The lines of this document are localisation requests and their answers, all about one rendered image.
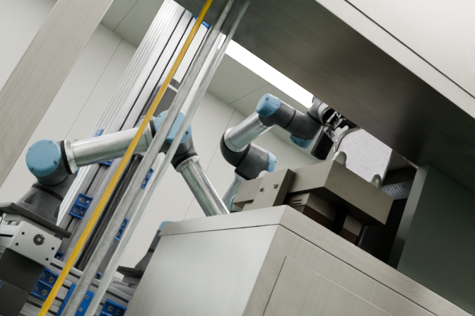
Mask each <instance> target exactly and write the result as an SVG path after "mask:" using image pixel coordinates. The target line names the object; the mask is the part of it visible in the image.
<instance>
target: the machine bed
mask: <svg viewBox="0 0 475 316"><path fill-rule="evenodd" d="M273 225H280V226H283V227H284V228H286V229H288V230H289V231H291V232H293V233H295V234H296V235H298V236H300V237H301V238H303V239H305V240H307V241H308V242H310V243H312V244H313V245H315V246H317V247H319V248H320V249H322V250H324V251H325V252H328V253H329V254H331V255H332V256H334V257H336V258H337V259H340V260H341V261H342V262H345V263H346V264H348V265H350V266H351V267H353V268H354V269H357V270H359V271H360V272H362V273H364V274H365V275H367V276H369V277H370V278H372V279H374V280H376V281H377V282H379V283H381V284H382V285H384V286H386V287H388V288H389V289H391V290H393V291H394V292H396V293H398V294H399V295H402V296H403V297H405V298H407V299H408V300H410V301H411V302H413V303H415V304H417V305H419V306H420V307H422V308H424V309H425V310H427V311H429V312H431V313H433V314H434V315H436V316H473V315H471V314H469V313H468V312H466V311H464V310H463V309H461V308H459V307H457V306H456V305H454V304H453V303H451V302H449V301H448V300H445V299H444V298H442V297H441V296H439V295H438V294H436V293H434V292H432V291H431V290H429V289H427V288H426V287H424V286H422V285H421V284H419V283H417V282H416V281H414V280H412V279H410V278H409V277H407V276H405V275H404V274H402V273H401V272H399V271H397V270H396V269H394V268H392V267H391V266H389V265H387V264H385V263H384V262H382V261H380V260H379V259H377V258H375V257H374V256H372V255H371V254H368V253H367V252H365V251H364V250H362V249H361V248H359V247H357V246H355V245H354V244H352V243H350V242H349V241H347V240H345V239H343V238H342V237H340V236H339V235H337V234H335V233H333V232H331V231H330V230H328V229H327V228H325V227H324V226H321V225H320V224H318V223H317V222H315V221H313V220H312V219H310V218H308V217H307V216H305V215H303V214H302V213H300V212H298V211H296V210H295V209H293V208H291V207H290V206H288V205H283V206H275V207H269V208H264V209H255V210H250V211H241V212H236V213H227V214H222V215H217V216H208V217H203V218H194V219H189V220H184V221H175V222H170V223H164V225H163V227H162V229H161V231H160V233H159V237H161V236H164V235H179V234H186V233H200V232H208V231H215V230H230V229H237V228H251V227H259V226H273Z"/></svg>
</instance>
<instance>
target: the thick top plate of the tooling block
mask: <svg viewBox="0 0 475 316"><path fill-rule="evenodd" d="M292 171H293V172H295V174H294V176H293V179H292V181H291V184H290V187H289V188H288V191H287V193H286V197H287V196H291V195H296V194H303V193H308V192H311V193H313V194H314V195H316V196H317V197H319V198H320V199H322V200H324V201H326V202H327V203H329V204H331V205H332V206H334V207H335V208H338V206H345V207H346V208H348V209H349V210H348V214H347V215H348V216H350V217H351V218H353V219H355V220H357V221H358V222H360V223H362V226H378V225H385V224H386V221H387V217H388V215H389V211H390V209H391V206H392V202H393V200H394V198H393V197H391V196H390V195H388V194H387V193H385V192H383V191H382V190H381V189H379V188H377V187H376V186H375V185H373V184H371V183H369V182H368V181H367V180H365V179H363V178H362V177H361V176H359V175H357V174H355V173H354V172H353V171H351V170H349V169H348V168H346V167H345V166H343V165H342V164H340V163H339V162H337V161H335V160H329V161H326V162H322V163H317V164H314V165H309V166H305V167H302V168H297V169H294V170H292ZM263 178H264V177H260V178H256V179H253V180H248V181H244V182H241V183H240V186H239V188H238V190H237V193H236V195H235V198H234V200H233V204H234V205H236V206H238V207H240V208H241V209H243V207H244V205H245V204H246V203H251V202H253V201H254V198H255V197H256V195H257V192H258V190H259V187H260V185H261V183H262V180H263Z"/></svg>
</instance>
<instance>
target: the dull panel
mask: <svg viewBox="0 0 475 316"><path fill-rule="evenodd" d="M387 265H389V266H391V267H392V268H394V269H396V270H397V271H399V272H401V273H402V274H404V275H405V276H407V277H409V278H410V279H412V280H414V281H416V282H417V283H419V284H421V285H422V286H424V287H426V288H427V289H429V290H431V291H432V292H434V293H436V294H438V295H439V296H441V297H442V298H444V299H445V300H448V301H449V302H451V303H453V304H454V305H456V306H457V307H459V308H461V309H463V310H464V311H466V312H468V313H469V314H471V315H473V316H475V195H474V194H472V193H471V192H470V191H468V190H467V189H465V188H463V186H461V185H459V184H458V183H456V182H455V181H454V180H452V179H450V178H449V177H448V176H446V175H445V174H443V173H442V172H440V171H439V170H438V169H436V168H434V167H433V166H432V165H422V166H418V169H417V171H416V175H415V178H414V182H413V184H412V187H411V191H410V193H409V197H408V199H407V203H406V206H405V209H404V212H403V215H402V218H401V221H400V224H399V228H398V231H397V234H396V237H395V239H394V243H393V246H392V250H391V252H390V255H389V259H388V261H387Z"/></svg>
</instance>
